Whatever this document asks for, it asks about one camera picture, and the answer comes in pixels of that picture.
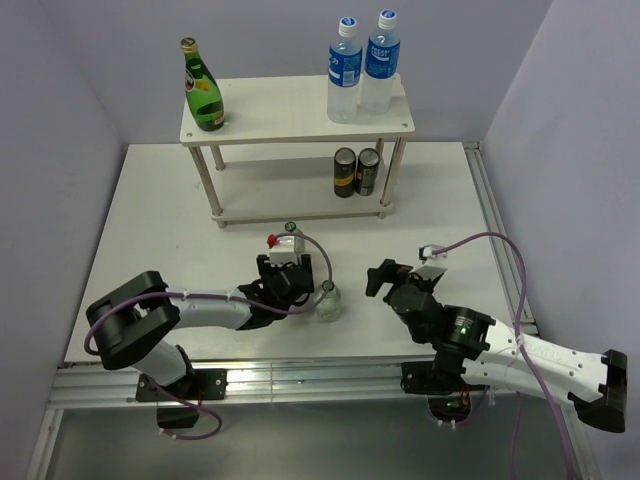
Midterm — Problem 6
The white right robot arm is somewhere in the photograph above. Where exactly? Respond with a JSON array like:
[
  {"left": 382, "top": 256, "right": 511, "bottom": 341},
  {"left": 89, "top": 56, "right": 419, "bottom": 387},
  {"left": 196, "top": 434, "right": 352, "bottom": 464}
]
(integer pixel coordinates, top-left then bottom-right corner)
[{"left": 365, "top": 259, "right": 628, "bottom": 433}]

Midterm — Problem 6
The black can right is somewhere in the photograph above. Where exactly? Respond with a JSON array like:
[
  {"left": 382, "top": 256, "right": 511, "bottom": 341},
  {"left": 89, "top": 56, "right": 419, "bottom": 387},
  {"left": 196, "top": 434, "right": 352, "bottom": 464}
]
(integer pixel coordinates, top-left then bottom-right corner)
[{"left": 354, "top": 148, "right": 381, "bottom": 196}]

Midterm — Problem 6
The aluminium rail frame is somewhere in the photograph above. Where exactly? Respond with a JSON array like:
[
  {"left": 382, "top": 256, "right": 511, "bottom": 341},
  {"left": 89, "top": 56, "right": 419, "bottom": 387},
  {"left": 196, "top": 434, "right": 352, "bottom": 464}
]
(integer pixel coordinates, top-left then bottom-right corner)
[{"left": 27, "top": 142, "right": 520, "bottom": 479}]

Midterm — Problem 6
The green glass bottle yellow label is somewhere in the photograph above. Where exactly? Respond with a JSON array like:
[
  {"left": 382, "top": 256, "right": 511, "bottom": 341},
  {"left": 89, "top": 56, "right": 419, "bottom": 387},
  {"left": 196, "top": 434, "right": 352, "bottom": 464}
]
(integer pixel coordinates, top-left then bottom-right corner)
[{"left": 180, "top": 37, "right": 225, "bottom": 132}]

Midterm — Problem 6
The black can left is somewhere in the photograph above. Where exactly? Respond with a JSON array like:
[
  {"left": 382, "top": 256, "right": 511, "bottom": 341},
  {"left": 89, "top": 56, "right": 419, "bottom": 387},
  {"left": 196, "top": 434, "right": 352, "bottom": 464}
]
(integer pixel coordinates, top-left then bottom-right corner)
[{"left": 333, "top": 147, "right": 357, "bottom": 198}]

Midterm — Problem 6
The black can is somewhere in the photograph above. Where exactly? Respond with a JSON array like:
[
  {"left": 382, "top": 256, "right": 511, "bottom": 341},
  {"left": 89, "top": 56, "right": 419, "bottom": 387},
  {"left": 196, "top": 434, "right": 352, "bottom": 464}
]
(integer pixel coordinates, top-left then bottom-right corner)
[
  {"left": 333, "top": 147, "right": 357, "bottom": 198},
  {"left": 354, "top": 148, "right": 381, "bottom": 196}
]

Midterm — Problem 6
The blue label water bottle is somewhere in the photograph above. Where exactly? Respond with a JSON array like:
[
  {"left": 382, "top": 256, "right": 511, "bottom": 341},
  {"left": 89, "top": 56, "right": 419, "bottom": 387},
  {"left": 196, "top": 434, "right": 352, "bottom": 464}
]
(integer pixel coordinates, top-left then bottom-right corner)
[
  {"left": 360, "top": 9, "right": 401, "bottom": 115},
  {"left": 327, "top": 16, "right": 363, "bottom": 124}
]

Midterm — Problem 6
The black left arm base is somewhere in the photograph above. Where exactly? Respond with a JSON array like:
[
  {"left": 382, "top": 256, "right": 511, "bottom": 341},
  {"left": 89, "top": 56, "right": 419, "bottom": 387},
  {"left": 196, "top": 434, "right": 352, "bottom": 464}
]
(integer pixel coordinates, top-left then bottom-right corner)
[{"left": 135, "top": 368, "right": 227, "bottom": 441}]

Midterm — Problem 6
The white two-tier shelf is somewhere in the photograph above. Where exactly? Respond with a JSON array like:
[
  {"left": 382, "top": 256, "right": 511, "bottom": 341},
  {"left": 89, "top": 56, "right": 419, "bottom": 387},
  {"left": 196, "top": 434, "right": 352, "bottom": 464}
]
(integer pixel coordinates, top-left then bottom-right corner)
[{"left": 180, "top": 75, "right": 415, "bottom": 228}]

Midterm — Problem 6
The clear glass bottle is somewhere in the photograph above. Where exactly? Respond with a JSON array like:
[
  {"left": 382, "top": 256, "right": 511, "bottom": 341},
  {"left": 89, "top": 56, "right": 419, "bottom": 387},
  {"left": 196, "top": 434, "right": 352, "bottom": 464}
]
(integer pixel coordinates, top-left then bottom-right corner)
[
  {"left": 284, "top": 221, "right": 302, "bottom": 236},
  {"left": 314, "top": 280, "right": 342, "bottom": 322}
]

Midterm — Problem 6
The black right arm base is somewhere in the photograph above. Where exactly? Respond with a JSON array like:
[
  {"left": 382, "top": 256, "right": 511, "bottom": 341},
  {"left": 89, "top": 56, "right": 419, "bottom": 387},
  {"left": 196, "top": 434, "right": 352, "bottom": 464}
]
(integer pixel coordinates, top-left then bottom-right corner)
[{"left": 400, "top": 360, "right": 485, "bottom": 396}]

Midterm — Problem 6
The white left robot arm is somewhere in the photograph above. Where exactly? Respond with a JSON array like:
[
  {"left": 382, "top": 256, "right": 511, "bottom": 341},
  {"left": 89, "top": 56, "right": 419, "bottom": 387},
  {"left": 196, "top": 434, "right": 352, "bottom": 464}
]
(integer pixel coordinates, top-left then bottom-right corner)
[{"left": 84, "top": 254, "right": 314, "bottom": 399}]

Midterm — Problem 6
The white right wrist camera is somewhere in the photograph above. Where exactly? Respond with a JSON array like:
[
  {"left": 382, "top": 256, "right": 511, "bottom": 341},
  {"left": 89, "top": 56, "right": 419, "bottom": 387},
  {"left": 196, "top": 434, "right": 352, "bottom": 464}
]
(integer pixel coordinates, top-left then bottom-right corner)
[{"left": 412, "top": 244, "right": 447, "bottom": 287}]

